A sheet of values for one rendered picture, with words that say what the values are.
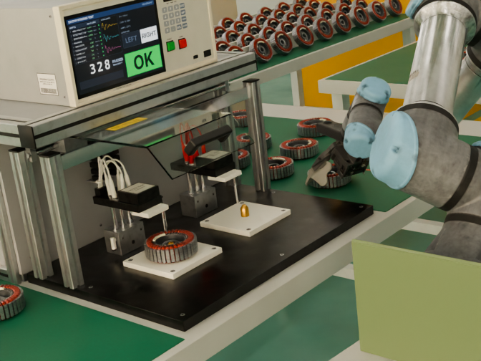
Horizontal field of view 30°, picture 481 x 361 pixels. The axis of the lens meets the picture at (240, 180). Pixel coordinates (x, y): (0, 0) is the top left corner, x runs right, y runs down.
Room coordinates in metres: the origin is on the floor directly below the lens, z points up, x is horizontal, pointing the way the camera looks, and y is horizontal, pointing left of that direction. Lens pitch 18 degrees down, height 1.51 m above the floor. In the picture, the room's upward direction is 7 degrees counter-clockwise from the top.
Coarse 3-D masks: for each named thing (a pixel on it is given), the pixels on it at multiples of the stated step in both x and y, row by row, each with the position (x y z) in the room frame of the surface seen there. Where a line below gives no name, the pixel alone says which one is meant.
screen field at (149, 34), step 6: (138, 30) 1.94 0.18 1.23; (144, 30) 1.95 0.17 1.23; (150, 30) 1.96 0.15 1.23; (156, 30) 1.98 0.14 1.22; (126, 36) 1.91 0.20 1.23; (132, 36) 1.92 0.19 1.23; (138, 36) 1.94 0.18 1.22; (144, 36) 1.95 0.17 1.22; (150, 36) 1.96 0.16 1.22; (156, 36) 1.98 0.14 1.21; (126, 42) 1.91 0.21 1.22; (132, 42) 1.92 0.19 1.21; (138, 42) 1.93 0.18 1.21; (144, 42) 1.95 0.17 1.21
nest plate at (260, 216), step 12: (240, 204) 2.02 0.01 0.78; (252, 204) 2.01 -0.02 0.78; (216, 216) 1.96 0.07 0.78; (228, 216) 1.95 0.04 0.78; (240, 216) 1.94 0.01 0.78; (252, 216) 1.93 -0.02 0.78; (264, 216) 1.92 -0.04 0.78; (276, 216) 1.91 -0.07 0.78; (216, 228) 1.90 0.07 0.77; (228, 228) 1.88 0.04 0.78; (240, 228) 1.86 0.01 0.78; (252, 228) 1.86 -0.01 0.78
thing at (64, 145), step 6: (66, 138) 1.79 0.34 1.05; (72, 138) 1.80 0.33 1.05; (60, 144) 1.79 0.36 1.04; (66, 144) 1.79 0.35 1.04; (72, 144) 1.80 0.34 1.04; (78, 144) 1.81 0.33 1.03; (84, 144) 1.82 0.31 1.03; (54, 150) 1.81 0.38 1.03; (60, 150) 1.79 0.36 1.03; (66, 150) 1.78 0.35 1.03
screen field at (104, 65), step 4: (104, 60) 1.86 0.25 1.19; (108, 60) 1.87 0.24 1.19; (88, 64) 1.83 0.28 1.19; (92, 64) 1.84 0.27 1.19; (96, 64) 1.84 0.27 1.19; (100, 64) 1.85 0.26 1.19; (104, 64) 1.86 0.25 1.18; (108, 64) 1.87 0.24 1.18; (92, 68) 1.83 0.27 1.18; (96, 68) 1.84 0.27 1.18; (100, 68) 1.85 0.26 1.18; (104, 68) 1.86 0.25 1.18; (108, 68) 1.86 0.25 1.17; (92, 72) 1.83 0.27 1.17; (96, 72) 1.84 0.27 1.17
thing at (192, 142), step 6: (228, 126) 1.70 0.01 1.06; (210, 132) 1.67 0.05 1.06; (216, 132) 1.68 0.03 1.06; (222, 132) 1.68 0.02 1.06; (228, 132) 1.69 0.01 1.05; (198, 138) 1.64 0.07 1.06; (204, 138) 1.65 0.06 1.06; (210, 138) 1.65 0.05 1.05; (216, 138) 1.67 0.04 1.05; (222, 138) 1.70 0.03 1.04; (192, 144) 1.63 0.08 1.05; (198, 144) 1.63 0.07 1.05; (204, 144) 1.64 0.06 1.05; (186, 150) 1.64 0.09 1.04; (192, 150) 1.63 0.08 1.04
